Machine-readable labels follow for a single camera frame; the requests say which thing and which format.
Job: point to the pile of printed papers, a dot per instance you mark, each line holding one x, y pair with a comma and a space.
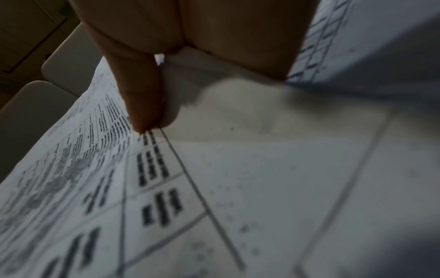
275, 176

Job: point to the person's right hand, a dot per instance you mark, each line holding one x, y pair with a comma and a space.
223, 27

